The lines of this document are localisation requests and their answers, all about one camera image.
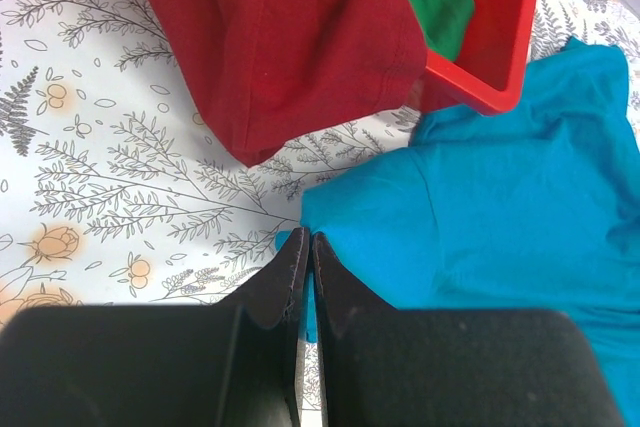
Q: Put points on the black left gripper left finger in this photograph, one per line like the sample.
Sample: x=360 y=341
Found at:
x=237 y=362

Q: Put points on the crumpled dark red t-shirt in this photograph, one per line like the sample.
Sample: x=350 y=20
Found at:
x=262 y=72

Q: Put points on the red plastic bin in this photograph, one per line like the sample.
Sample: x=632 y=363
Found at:
x=488 y=73

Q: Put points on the teal blue t-shirt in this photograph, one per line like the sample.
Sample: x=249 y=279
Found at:
x=537 y=207

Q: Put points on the green t-shirt in bin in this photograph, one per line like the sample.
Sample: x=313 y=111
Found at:
x=444 y=24

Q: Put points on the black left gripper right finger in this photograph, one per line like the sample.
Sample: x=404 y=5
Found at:
x=381 y=366

